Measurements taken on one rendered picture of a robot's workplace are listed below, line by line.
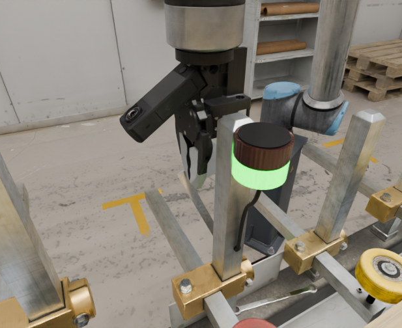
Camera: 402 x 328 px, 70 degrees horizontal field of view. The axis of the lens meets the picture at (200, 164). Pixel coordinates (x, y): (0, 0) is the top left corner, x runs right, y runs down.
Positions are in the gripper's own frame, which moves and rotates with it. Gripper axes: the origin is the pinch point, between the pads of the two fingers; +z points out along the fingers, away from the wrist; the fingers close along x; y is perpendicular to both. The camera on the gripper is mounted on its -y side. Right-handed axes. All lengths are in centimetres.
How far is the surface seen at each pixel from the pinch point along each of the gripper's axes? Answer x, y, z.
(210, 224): -1.6, 2.5, 8.8
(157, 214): 11.2, -2.9, 15.1
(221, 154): -7.2, 0.7, -9.0
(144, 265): 66, 2, 101
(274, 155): -15.1, 1.6, -13.1
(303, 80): 217, 255, 85
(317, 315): -13.1, 25.2, 39.3
